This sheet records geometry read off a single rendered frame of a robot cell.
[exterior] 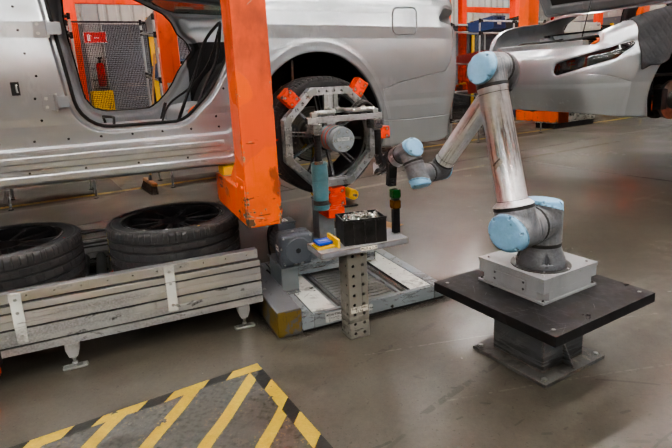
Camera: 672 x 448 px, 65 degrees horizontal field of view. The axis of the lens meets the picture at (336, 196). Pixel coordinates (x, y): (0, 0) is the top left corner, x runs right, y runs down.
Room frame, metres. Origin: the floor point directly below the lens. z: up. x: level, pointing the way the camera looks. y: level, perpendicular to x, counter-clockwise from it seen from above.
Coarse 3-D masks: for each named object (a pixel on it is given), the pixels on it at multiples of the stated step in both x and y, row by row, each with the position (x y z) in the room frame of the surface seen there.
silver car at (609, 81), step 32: (512, 32) 5.79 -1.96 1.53; (544, 32) 5.98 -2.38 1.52; (576, 32) 5.62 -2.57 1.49; (608, 32) 4.23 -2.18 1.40; (544, 64) 4.52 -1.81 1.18; (576, 64) 4.30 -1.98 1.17; (608, 64) 4.17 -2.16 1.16; (640, 64) 4.12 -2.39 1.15; (512, 96) 4.86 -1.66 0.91; (544, 96) 4.52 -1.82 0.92; (576, 96) 4.30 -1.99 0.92; (608, 96) 4.17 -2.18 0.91; (640, 96) 4.13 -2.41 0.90
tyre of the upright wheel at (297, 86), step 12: (288, 84) 3.00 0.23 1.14; (300, 84) 2.88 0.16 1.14; (312, 84) 2.90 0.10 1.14; (324, 84) 2.93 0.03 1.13; (336, 84) 2.96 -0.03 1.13; (348, 84) 2.99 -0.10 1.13; (276, 96) 2.95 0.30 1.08; (276, 108) 2.83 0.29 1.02; (276, 120) 2.82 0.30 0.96; (276, 132) 2.81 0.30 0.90; (276, 144) 2.81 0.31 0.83; (288, 168) 2.84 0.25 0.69; (288, 180) 2.85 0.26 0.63; (300, 180) 2.86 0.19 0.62; (312, 192) 2.90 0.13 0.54
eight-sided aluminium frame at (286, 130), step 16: (304, 96) 2.79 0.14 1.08; (352, 96) 2.91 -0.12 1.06; (288, 112) 2.80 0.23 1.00; (288, 128) 2.77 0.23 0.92; (368, 128) 2.96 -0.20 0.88; (288, 144) 2.75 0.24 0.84; (368, 144) 2.99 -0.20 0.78; (288, 160) 2.75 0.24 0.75; (368, 160) 2.94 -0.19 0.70; (304, 176) 2.78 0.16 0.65; (336, 176) 2.92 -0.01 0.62; (352, 176) 2.89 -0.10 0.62
